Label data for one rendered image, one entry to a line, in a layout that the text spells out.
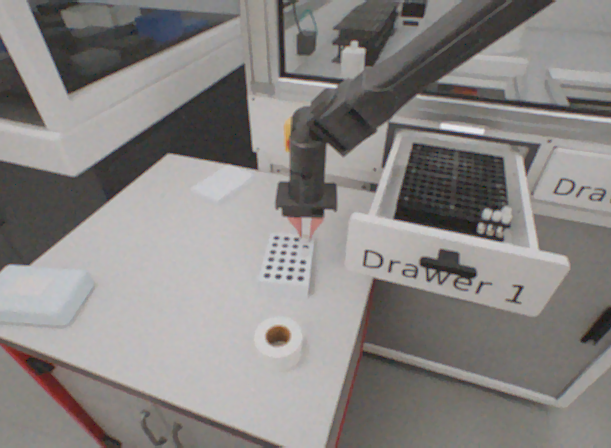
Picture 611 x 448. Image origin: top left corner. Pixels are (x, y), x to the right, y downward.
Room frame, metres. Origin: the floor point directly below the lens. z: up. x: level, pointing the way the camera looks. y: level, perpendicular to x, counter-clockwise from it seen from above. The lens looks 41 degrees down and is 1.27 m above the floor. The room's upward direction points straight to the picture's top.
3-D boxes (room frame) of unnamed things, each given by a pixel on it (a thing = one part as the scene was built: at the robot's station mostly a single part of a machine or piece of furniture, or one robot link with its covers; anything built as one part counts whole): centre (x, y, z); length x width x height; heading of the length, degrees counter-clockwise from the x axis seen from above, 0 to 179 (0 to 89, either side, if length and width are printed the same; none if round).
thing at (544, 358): (1.12, -0.51, 0.40); 1.03 x 0.95 x 0.80; 71
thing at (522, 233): (0.58, -0.27, 0.86); 0.40 x 0.26 x 0.06; 161
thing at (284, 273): (0.47, 0.03, 0.78); 0.12 x 0.08 x 0.04; 174
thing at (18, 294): (0.40, 0.45, 0.78); 0.15 x 0.10 x 0.04; 85
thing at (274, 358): (0.31, 0.04, 0.78); 0.07 x 0.07 x 0.04
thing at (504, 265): (0.38, -0.20, 0.87); 0.29 x 0.02 x 0.11; 71
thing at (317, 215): (0.52, 0.00, 0.85); 0.07 x 0.07 x 0.09; 88
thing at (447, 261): (0.35, -0.19, 0.91); 0.07 x 0.04 x 0.01; 71
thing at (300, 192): (0.51, 0.00, 0.92); 0.10 x 0.07 x 0.07; 88
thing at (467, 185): (0.57, -0.27, 0.87); 0.22 x 0.18 x 0.06; 161
